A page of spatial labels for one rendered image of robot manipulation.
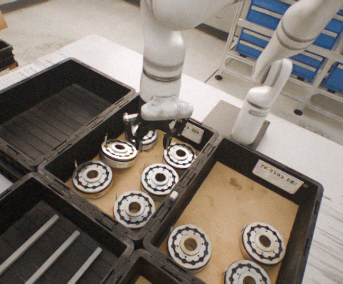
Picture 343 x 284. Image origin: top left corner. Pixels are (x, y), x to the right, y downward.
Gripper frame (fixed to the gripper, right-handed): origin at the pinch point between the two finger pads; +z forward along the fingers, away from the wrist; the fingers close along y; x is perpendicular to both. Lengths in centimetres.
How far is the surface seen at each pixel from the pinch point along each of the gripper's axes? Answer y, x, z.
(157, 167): -3.4, -3.9, 14.5
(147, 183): 0.4, 1.1, 14.4
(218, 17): -143, -261, 76
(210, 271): -9.6, 24.5, 17.5
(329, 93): -178, -98, 70
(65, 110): 21.7, -34.4, 17.5
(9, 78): 47, -74, 30
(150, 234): 3.6, 17.6, 7.5
